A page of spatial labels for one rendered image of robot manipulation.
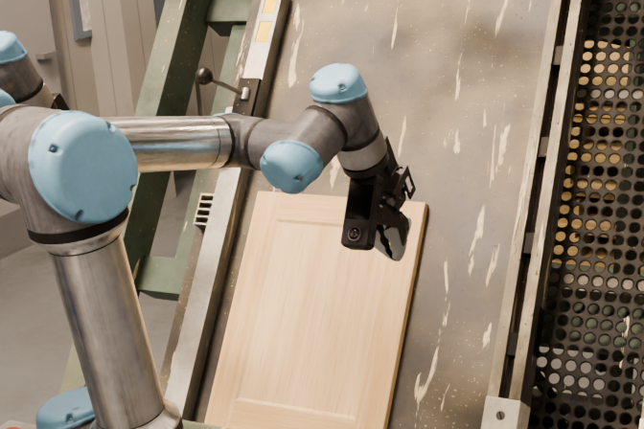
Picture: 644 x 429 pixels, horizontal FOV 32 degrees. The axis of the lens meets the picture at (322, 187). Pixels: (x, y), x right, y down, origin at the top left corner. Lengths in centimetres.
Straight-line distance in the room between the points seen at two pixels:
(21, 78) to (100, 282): 77
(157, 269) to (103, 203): 122
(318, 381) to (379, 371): 13
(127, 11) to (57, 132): 544
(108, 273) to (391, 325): 92
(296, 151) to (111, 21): 521
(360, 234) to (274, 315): 63
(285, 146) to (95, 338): 38
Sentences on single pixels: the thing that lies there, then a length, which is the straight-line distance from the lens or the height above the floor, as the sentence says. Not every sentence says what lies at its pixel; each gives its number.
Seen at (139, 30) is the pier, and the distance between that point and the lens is 672.
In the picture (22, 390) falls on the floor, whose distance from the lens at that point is 469.
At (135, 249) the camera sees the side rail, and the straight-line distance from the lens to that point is 245.
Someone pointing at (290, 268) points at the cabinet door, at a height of 116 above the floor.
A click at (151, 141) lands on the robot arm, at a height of 159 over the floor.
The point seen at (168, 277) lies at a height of 110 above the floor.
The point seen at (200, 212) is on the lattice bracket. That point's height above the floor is 124.
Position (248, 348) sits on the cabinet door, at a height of 102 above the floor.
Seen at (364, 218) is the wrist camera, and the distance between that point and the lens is 162.
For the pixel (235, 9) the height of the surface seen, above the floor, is 162.
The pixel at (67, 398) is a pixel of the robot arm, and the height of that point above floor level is 126.
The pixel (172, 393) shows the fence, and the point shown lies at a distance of 226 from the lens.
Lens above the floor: 192
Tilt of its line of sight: 16 degrees down
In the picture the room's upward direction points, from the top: 4 degrees counter-clockwise
